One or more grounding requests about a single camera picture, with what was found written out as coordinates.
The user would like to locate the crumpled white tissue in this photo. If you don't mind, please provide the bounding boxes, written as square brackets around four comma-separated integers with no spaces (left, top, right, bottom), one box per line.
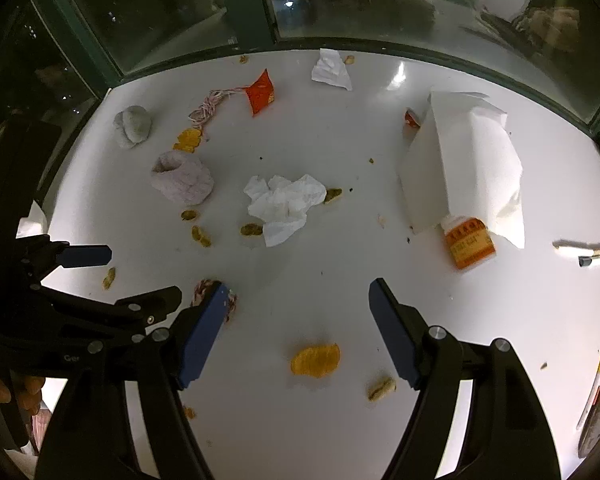
[243,174,327,248]

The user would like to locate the long white pen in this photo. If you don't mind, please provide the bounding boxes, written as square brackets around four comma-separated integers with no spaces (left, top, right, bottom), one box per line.
[552,241,600,262]

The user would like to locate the small folded white tissue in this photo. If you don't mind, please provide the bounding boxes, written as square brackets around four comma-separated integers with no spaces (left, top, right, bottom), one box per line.
[311,48,353,92]

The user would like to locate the small orange peel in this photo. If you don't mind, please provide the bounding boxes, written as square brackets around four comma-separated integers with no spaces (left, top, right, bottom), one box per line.
[174,127,203,153]

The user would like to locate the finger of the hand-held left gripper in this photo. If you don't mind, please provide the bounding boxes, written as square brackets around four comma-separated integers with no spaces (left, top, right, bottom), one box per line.
[40,285,183,353]
[17,234,112,286]

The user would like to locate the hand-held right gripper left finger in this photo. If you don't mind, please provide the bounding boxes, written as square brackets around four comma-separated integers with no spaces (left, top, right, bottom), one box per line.
[34,281,229,480]

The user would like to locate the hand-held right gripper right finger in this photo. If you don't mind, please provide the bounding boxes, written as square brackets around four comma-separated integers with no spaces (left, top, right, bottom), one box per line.
[369,278,563,480]

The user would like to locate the large white paper napkin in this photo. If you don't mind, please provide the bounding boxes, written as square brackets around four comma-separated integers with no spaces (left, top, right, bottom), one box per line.
[399,91,526,250]

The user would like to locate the orange bottle with white cap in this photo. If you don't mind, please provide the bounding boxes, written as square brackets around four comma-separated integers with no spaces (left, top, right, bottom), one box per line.
[440,214,497,271]

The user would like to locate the grey sock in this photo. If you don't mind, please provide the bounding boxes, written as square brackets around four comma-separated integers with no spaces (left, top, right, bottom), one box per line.
[112,105,153,149]

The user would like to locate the orange potato chip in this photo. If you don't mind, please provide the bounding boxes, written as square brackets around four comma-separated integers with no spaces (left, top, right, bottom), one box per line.
[290,342,341,378]

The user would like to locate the red packet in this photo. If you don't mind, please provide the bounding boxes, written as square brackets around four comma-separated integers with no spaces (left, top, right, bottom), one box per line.
[245,68,276,117]

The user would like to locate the pink sock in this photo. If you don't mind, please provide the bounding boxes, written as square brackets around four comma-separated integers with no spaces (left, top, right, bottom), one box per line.
[151,151,215,206]

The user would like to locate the dark green window frame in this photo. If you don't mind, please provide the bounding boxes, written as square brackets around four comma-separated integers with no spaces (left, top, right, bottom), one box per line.
[0,0,600,131]

